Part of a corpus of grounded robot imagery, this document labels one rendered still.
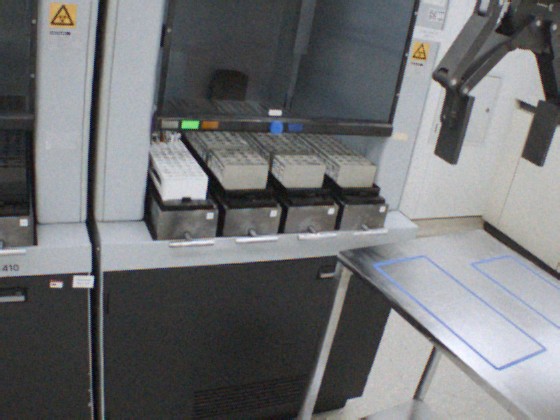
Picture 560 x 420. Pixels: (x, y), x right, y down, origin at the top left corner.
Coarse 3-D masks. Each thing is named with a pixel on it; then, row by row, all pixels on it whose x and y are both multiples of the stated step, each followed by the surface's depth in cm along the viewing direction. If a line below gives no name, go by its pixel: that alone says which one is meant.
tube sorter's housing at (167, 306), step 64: (128, 0) 105; (448, 0) 135; (128, 64) 111; (128, 128) 117; (128, 192) 124; (384, 192) 154; (128, 256) 121; (192, 256) 127; (256, 256) 135; (320, 256) 144; (128, 320) 128; (192, 320) 136; (256, 320) 144; (320, 320) 153; (384, 320) 165; (128, 384) 137; (192, 384) 145; (256, 384) 155; (320, 384) 166
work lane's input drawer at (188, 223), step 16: (160, 208) 121; (176, 208) 121; (192, 208) 123; (208, 208) 124; (160, 224) 120; (176, 224) 122; (192, 224) 124; (208, 224) 125; (160, 240) 122; (192, 240) 121; (208, 240) 122
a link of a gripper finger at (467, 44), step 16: (480, 0) 49; (496, 0) 47; (480, 16) 49; (496, 16) 48; (464, 32) 49; (480, 32) 48; (464, 48) 49; (448, 64) 50; (464, 64) 49; (448, 80) 49
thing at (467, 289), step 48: (432, 240) 126; (480, 240) 130; (336, 288) 116; (384, 288) 103; (432, 288) 106; (480, 288) 109; (528, 288) 112; (432, 336) 92; (480, 336) 93; (528, 336) 95; (480, 384) 83; (528, 384) 82
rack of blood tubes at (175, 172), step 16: (160, 144) 140; (176, 144) 142; (160, 160) 131; (176, 160) 132; (192, 160) 133; (160, 176) 124; (176, 176) 124; (192, 176) 125; (160, 192) 124; (176, 192) 123; (192, 192) 124
